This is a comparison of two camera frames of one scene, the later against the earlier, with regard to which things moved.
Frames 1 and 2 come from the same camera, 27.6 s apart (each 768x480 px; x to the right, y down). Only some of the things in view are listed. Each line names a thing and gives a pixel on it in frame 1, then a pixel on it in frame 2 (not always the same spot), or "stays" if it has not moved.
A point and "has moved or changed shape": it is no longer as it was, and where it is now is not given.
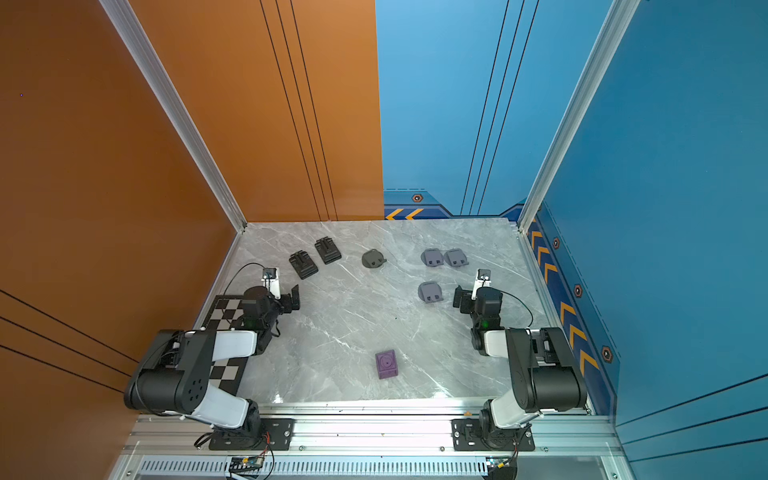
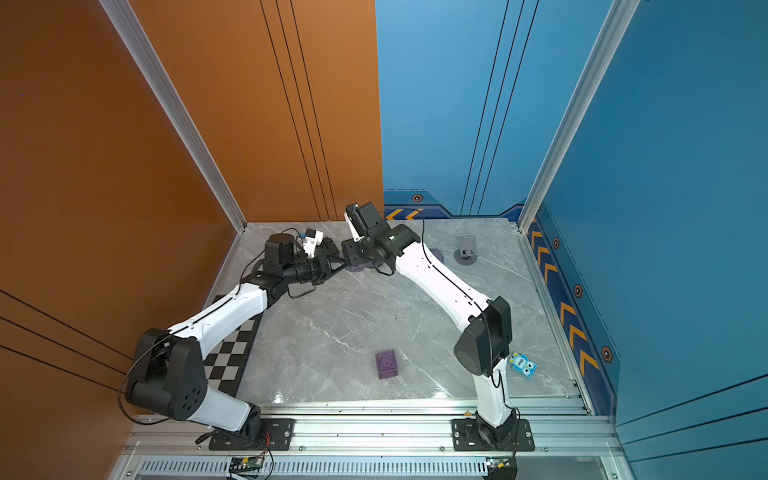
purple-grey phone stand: [456, 257] has moved or changed shape
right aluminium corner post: [618, 19] stays
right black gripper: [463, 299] → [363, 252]
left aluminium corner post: [145, 54] stays
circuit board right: [500, 468] stays
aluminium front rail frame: [374, 440] stays
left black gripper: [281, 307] → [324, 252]
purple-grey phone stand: [430, 292] → [437, 252]
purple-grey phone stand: [432, 257] has moved or changed shape
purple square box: [387, 364] stays
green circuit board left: [246, 463] stays
